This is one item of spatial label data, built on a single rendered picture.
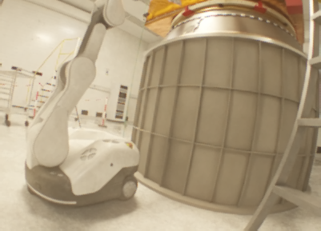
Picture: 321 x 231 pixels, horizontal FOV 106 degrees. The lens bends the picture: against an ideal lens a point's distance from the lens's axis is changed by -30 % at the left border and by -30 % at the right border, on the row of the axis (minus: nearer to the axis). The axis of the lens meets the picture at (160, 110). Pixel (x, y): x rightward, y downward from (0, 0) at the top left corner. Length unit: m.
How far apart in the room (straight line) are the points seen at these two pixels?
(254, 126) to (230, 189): 0.43
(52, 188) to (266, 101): 1.27
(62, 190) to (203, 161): 0.84
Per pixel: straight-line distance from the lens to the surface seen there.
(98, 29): 1.04
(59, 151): 0.87
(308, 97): 0.92
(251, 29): 1.43
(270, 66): 1.27
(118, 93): 8.76
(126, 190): 1.01
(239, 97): 1.14
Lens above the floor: 0.52
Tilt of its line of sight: 3 degrees up
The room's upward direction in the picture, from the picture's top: 9 degrees clockwise
